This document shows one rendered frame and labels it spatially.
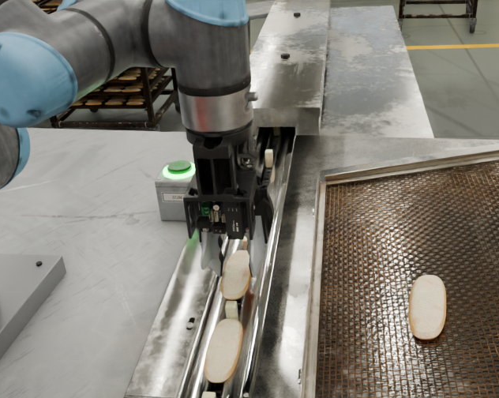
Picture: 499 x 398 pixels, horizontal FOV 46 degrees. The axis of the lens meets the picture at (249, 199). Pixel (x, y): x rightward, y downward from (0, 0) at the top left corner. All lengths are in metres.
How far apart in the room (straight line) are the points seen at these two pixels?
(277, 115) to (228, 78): 0.56
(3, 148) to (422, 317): 0.56
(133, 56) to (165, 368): 0.33
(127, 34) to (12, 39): 0.13
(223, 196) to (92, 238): 0.41
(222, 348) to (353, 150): 0.61
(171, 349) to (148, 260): 0.24
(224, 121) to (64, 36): 0.17
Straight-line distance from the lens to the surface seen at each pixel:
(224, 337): 0.69
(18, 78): 0.49
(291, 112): 1.13
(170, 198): 0.96
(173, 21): 0.57
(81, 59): 0.53
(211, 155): 0.59
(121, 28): 0.58
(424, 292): 0.66
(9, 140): 0.85
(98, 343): 0.78
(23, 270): 0.90
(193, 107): 0.59
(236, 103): 0.59
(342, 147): 1.19
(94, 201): 1.08
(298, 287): 0.82
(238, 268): 0.75
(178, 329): 0.71
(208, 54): 0.57
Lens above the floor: 1.33
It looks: 30 degrees down
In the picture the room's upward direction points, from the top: 4 degrees counter-clockwise
